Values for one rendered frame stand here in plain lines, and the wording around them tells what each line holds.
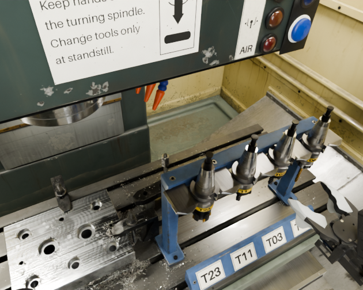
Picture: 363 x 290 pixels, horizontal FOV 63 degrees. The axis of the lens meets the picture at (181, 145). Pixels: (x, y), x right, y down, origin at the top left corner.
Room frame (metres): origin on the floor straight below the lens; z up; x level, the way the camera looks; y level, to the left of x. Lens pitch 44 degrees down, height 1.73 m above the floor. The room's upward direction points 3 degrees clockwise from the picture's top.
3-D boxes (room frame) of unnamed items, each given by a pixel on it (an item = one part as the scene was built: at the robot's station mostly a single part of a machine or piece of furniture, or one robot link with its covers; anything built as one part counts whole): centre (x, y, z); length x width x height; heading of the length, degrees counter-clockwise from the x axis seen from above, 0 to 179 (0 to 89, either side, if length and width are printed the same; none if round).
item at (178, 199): (0.37, -0.01, 1.21); 0.07 x 0.05 x 0.01; 30
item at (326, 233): (0.33, -0.31, 1.19); 0.09 x 0.05 x 0.02; 55
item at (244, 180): (0.45, -0.15, 1.21); 0.06 x 0.06 x 0.03
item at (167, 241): (0.41, 0.02, 1.05); 0.10 x 0.05 x 0.30; 30
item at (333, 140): (0.59, -0.39, 1.21); 0.07 x 0.05 x 0.01; 30
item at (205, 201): (0.39, -0.05, 1.21); 0.06 x 0.06 x 0.03
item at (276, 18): (0.36, -0.11, 1.60); 0.02 x 0.01 x 0.02; 120
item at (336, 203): (0.41, -0.35, 1.17); 0.09 x 0.03 x 0.06; 6
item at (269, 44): (0.36, -0.11, 1.56); 0.02 x 0.01 x 0.02; 120
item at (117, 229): (0.44, 0.12, 0.97); 0.13 x 0.03 x 0.15; 120
